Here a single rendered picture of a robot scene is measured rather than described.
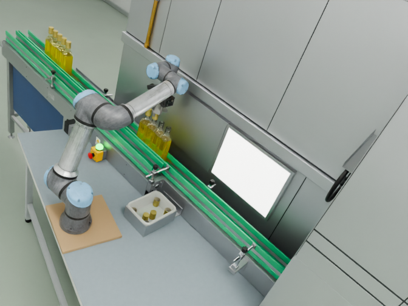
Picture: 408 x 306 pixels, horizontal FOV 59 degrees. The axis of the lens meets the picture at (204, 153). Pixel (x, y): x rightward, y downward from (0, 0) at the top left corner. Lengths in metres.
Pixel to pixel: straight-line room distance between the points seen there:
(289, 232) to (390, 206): 0.80
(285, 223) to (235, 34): 0.97
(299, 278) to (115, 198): 1.08
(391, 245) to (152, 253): 1.10
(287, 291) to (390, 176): 0.66
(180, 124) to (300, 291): 1.12
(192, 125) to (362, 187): 1.11
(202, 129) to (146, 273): 0.81
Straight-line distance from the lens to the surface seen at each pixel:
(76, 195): 1.74
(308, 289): 1.54
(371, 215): 1.28
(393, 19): 1.53
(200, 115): 2.01
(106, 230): 1.92
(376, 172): 1.22
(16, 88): 3.30
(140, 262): 1.85
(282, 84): 1.72
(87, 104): 1.63
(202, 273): 1.90
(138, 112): 1.63
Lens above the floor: 2.23
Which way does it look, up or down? 34 degrees down
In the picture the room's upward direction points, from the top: 20 degrees clockwise
